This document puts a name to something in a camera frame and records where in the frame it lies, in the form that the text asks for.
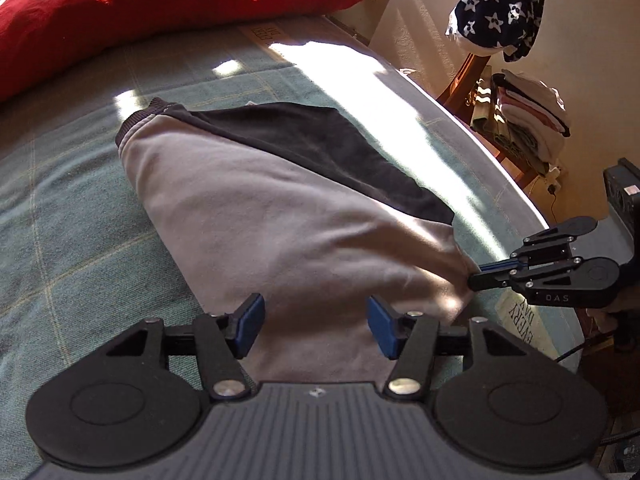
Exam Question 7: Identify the red duvet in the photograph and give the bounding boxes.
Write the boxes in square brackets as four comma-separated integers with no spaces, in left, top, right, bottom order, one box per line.
[0,0,370,103]

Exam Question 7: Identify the navy star print cloth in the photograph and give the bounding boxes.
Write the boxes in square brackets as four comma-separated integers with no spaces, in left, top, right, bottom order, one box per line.
[445,0,546,63]

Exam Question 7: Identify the person's right hand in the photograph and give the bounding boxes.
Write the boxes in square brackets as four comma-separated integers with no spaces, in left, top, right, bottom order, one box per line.
[587,290,640,350]

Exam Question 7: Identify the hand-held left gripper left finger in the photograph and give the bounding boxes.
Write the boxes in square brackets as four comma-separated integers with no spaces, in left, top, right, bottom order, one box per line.
[109,293,266,401]

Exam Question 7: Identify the green checked blanket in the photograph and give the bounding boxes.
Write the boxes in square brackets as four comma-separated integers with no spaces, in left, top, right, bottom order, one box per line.
[0,12,583,480]

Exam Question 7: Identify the wooden chair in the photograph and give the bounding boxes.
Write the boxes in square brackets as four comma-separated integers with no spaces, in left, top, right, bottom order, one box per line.
[435,52,541,186]

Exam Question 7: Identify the stack of folded clothes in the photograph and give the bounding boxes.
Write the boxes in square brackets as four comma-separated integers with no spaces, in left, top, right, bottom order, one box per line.
[470,71,572,173]

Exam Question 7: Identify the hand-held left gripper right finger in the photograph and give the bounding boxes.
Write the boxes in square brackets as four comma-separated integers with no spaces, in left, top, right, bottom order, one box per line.
[366,296,528,401]

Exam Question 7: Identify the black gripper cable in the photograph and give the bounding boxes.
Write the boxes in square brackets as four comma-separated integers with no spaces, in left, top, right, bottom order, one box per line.
[552,332,616,361]

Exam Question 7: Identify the grey and black raglan sweatshirt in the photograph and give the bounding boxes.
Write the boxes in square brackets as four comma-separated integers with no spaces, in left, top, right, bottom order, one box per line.
[115,100,478,386]

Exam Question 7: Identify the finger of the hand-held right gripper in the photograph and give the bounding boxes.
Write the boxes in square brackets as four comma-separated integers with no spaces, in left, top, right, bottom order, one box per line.
[480,221,573,272]
[467,257,583,291]

